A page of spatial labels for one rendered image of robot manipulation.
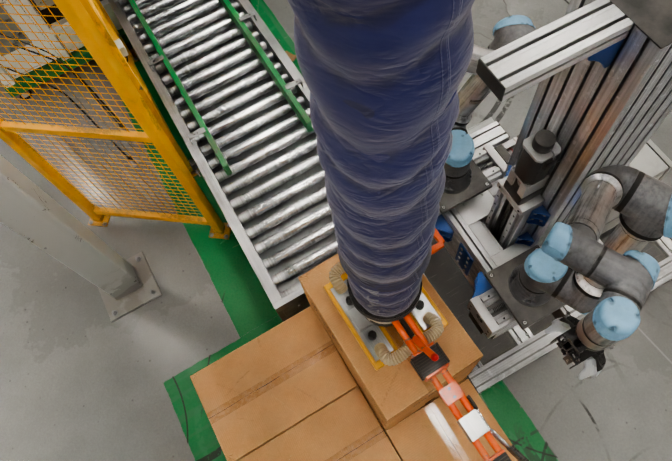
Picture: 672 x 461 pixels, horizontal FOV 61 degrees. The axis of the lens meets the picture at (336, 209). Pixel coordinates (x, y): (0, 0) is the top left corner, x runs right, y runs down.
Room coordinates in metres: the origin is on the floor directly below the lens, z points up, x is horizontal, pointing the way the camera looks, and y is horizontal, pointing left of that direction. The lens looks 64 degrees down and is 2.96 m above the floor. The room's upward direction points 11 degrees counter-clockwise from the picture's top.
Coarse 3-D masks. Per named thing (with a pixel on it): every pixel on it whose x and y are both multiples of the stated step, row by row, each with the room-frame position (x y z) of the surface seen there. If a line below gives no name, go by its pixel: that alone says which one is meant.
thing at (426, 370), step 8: (432, 344) 0.34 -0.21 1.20; (416, 352) 0.32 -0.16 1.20; (440, 352) 0.31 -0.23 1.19; (416, 360) 0.30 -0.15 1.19; (424, 360) 0.30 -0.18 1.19; (440, 360) 0.29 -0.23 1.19; (448, 360) 0.28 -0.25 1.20; (416, 368) 0.28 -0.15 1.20; (424, 368) 0.28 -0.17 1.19; (432, 368) 0.27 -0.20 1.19; (440, 368) 0.27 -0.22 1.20; (424, 376) 0.25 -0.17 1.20; (432, 376) 0.25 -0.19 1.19
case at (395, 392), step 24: (312, 288) 0.67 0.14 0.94; (432, 288) 0.59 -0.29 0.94; (336, 312) 0.57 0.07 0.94; (336, 336) 0.48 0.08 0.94; (456, 336) 0.40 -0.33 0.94; (360, 360) 0.38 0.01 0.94; (408, 360) 0.35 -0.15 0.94; (456, 360) 0.32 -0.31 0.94; (360, 384) 0.34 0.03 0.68; (384, 384) 0.29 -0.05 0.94; (408, 384) 0.27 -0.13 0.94; (432, 384) 0.26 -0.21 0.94; (384, 408) 0.21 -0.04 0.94; (408, 408) 0.20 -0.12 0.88
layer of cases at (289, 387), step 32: (288, 320) 0.68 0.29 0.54; (256, 352) 0.57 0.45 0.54; (288, 352) 0.55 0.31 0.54; (320, 352) 0.52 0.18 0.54; (224, 384) 0.46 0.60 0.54; (256, 384) 0.44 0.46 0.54; (288, 384) 0.42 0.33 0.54; (320, 384) 0.39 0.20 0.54; (352, 384) 0.37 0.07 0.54; (224, 416) 0.34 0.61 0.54; (256, 416) 0.31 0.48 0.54; (288, 416) 0.29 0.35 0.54; (320, 416) 0.27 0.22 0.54; (352, 416) 0.25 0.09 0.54; (416, 416) 0.20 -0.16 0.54; (448, 416) 0.18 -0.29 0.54; (224, 448) 0.22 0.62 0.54; (256, 448) 0.20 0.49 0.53; (288, 448) 0.17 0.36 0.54; (320, 448) 0.15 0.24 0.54; (352, 448) 0.13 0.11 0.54; (384, 448) 0.11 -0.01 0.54; (416, 448) 0.09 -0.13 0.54; (448, 448) 0.06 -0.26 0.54
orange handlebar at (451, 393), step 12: (444, 240) 0.67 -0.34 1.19; (432, 252) 0.64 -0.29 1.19; (396, 324) 0.42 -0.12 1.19; (408, 324) 0.42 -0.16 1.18; (408, 336) 0.38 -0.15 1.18; (420, 336) 0.37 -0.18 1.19; (444, 372) 0.25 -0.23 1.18; (456, 384) 0.21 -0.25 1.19; (444, 396) 0.19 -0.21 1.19; (456, 396) 0.18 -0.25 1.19; (456, 408) 0.15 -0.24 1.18; (468, 408) 0.14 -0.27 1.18; (480, 444) 0.04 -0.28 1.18; (492, 444) 0.04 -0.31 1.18
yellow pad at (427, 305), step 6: (426, 294) 0.53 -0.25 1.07; (420, 300) 0.51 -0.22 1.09; (426, 300) 0.51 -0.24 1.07; (432, 300) 0.51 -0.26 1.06; (420, 306) 0.49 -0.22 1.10; (426, 306) 0.49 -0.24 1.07; (432, 306) 0.49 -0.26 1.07; (414, 312) 0.48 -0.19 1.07; (420, 312) 0.48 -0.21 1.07; (432, 312) 0.47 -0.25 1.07; (438, 312) 0.47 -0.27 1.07; (414, 318) 0.46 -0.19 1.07; (420, 318) 0.46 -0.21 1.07; (444, 318) 0.44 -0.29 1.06; (420, 324) 0.44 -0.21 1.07; (426, 324) 0.43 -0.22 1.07; (444, 324) 0.42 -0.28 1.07; (426, 330) 0.41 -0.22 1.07
